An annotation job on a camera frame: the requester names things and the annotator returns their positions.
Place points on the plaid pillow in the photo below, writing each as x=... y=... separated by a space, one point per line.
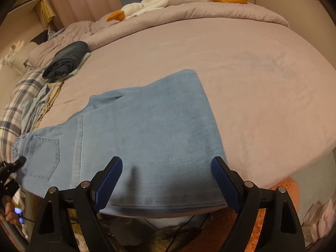
x=15 y=105

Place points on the white bookshelf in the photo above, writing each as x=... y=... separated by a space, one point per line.
x=31 y=5

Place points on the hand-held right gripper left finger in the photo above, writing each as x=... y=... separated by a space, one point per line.
x=110 y=178

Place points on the brown and white fluffy rug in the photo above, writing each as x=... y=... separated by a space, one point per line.
x=157 y=239

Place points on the beige printed cloth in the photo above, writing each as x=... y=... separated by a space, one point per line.
x=53 y=94

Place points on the pink duvet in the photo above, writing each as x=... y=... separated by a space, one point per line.
x=183 y=13

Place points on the folded dark denim jeans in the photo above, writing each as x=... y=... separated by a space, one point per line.
x=65 y=60

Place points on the pink curtain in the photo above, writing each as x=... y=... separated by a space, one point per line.
x=78 y=0

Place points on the light blue denim pants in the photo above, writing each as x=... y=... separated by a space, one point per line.
x=157 y=136

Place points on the pink bed sheet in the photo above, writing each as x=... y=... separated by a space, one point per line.
x=262 y=84

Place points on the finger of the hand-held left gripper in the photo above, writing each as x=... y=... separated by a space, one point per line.
x=20 y=161

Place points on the person's left hand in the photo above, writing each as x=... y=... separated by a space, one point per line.
x=10 y=214

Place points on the blue checked cloth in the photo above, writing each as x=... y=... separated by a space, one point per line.
x=55 y=33

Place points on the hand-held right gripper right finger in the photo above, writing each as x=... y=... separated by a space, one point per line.
x=225 y=181

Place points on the orange fluffy rug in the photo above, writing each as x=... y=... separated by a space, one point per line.
x=278 y=182

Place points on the pile of pale clothes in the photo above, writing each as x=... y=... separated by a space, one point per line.
x=319 y=220

